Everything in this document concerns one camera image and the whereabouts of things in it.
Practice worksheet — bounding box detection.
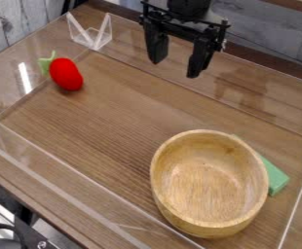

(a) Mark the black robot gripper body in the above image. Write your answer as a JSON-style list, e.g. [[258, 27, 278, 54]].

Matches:
[[141, 0, 230, 40]]

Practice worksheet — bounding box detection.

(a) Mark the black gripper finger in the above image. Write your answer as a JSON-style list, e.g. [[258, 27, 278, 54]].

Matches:
[[186, 29, 225, 79], [143, 18, 170, 64]]

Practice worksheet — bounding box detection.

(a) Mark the red felt fruit green leaf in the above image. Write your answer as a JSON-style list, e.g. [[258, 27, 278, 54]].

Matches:
[[38, 52, 83, 91]]

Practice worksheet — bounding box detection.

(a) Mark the round wooden bowl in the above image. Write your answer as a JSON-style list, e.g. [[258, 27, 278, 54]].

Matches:
[[150, 129, 269, 239]]

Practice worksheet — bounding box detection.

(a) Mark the green sponge block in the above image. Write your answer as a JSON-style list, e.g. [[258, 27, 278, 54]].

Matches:
[[254, 151, 290, 196]]

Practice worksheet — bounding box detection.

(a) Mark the black table clamp bracket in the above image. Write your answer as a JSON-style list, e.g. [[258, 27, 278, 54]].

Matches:
[[15, 217, 61, 249]]

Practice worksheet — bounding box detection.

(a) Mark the black cable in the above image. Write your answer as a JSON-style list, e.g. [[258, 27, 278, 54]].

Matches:
[[0, 223, 25, 249]]

